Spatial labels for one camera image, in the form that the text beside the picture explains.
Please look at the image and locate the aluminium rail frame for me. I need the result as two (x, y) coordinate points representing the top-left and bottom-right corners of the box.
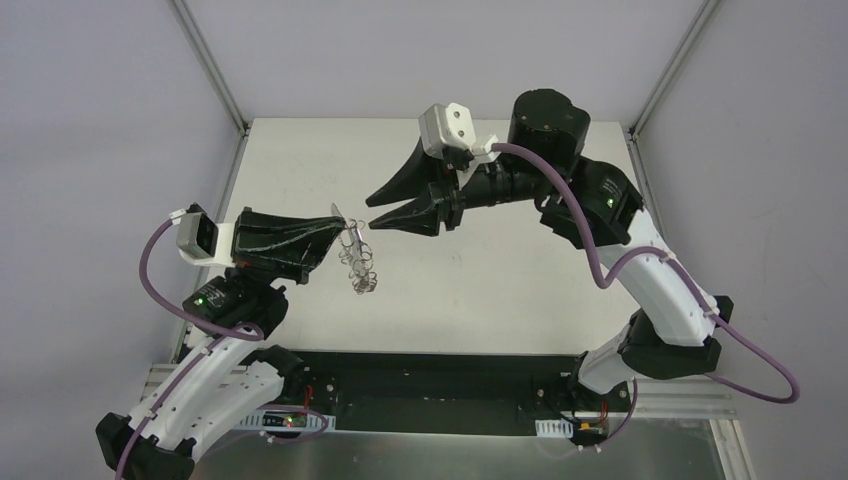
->
(630, 376), (737, 420)

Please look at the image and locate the left white cable duct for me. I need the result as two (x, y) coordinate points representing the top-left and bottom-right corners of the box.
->
(233, 409), (336, 434)

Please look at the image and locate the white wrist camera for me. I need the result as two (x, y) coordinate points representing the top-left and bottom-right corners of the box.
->
(169, 203), (235, 268)
(418, 103), (499, 173)

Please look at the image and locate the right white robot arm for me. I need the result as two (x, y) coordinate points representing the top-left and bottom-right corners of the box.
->
(366, 89), (729, 410)

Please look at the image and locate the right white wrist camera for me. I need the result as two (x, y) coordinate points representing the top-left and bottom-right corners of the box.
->
(418, 103), (499, 173)

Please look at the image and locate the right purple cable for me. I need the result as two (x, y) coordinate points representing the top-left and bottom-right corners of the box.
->
(490, 142), (802, 405)

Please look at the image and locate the right white cable duct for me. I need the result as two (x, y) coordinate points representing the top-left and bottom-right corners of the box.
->
(534, 419), (573, 439)

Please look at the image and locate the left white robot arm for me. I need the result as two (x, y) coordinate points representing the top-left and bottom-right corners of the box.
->
(96, 204), (347, 479)

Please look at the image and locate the right aluminium frame post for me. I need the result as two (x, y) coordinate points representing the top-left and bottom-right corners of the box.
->
(628, 0), (723, 142)

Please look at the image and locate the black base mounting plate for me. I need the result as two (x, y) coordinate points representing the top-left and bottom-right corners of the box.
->
(271, 350), (631, 437)

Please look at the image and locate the white cable duct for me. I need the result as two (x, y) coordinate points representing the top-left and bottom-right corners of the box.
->
(233, 409), (336, 434)
(534, 419), (573, 439)

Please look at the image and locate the left aluminium frame post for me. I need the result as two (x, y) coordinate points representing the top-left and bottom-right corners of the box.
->
(168, 0), (249, 137)

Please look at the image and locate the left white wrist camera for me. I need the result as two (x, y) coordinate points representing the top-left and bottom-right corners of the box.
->
(169, 203), (235, 268)

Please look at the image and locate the aluminium frame post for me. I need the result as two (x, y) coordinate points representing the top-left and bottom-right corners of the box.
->
(628, 0), (723, 142)
(168, 0), (249, 137)

